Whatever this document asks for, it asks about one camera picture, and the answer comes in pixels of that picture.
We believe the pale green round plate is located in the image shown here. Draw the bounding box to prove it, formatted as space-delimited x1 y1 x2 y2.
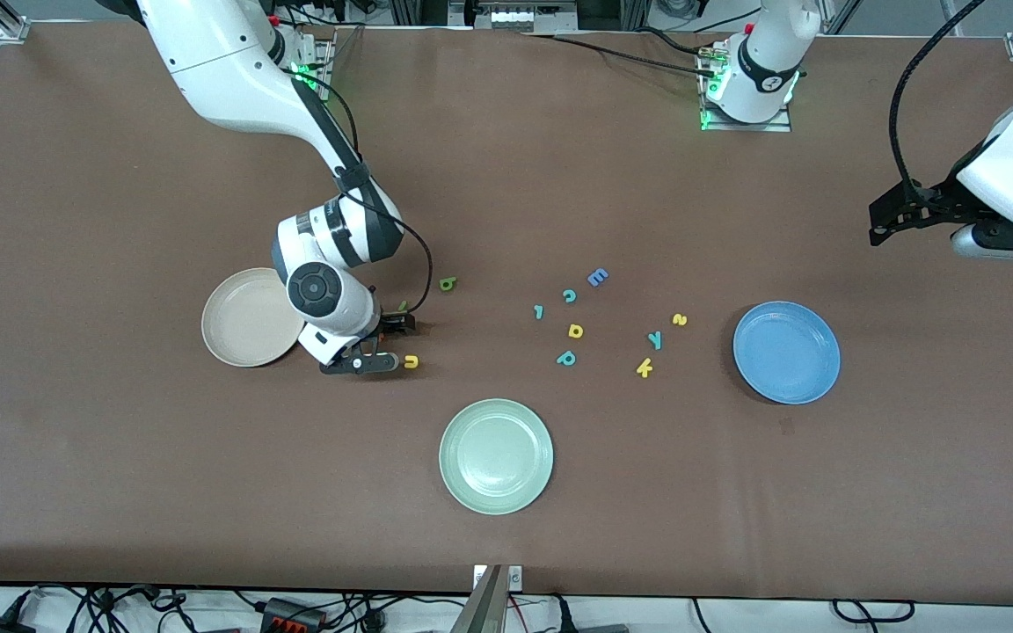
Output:
438 398 555 516

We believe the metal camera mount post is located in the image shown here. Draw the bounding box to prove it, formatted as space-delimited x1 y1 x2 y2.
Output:
451 564 525 633

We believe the brown table cover mat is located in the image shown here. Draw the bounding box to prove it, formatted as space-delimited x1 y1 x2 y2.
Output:
0 19 1013 608

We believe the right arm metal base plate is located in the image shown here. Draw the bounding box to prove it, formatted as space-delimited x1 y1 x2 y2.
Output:
291 22 336 84

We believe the tangled black cable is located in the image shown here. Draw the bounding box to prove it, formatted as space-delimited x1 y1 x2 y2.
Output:
10 584 252 633

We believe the grey electronics box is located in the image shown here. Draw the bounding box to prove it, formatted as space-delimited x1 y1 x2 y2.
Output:
471 0 579 34

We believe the black red power strip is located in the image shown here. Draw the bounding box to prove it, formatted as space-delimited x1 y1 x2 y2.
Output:
259 598 329 630

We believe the curved thin black cable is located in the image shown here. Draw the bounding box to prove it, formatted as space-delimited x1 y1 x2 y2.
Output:
634 25 710 58

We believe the looped black cable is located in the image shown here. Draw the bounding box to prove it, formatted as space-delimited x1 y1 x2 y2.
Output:
830 600 917 625

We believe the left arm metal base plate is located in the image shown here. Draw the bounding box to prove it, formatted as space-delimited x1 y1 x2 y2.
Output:
698 40 794 134

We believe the beige brown round plate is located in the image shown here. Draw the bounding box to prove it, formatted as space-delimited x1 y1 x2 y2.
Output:
200 267 305 368

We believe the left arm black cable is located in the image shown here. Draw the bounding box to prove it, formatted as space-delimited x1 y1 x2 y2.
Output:
887 0 982 205

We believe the blue round plate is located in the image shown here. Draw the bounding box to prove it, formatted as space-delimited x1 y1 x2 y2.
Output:
732 301 842 405

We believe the long thin black cable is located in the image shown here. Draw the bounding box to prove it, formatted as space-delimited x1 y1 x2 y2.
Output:
520 32 718 78

